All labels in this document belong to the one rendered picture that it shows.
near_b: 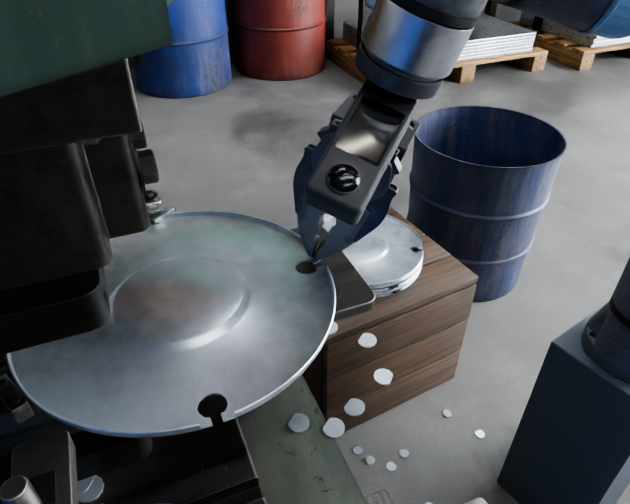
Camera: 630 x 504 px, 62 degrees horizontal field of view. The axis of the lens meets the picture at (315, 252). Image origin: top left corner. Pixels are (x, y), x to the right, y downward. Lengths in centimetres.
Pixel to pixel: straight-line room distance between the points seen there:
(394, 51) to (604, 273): 167
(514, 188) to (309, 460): 108
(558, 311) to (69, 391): 152
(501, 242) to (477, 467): 62
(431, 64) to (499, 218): 114
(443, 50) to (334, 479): 38
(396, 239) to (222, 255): 76
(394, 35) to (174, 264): 30
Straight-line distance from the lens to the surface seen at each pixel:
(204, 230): 59
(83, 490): 49
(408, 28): 40
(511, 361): 157
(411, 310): 116
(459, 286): 122
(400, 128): 41
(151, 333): 47
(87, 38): 19
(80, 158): 34
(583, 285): 192
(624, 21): 46
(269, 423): 57
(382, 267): 117
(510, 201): 150
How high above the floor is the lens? 111
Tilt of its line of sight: 37 degrees down
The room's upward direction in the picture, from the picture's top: straight up
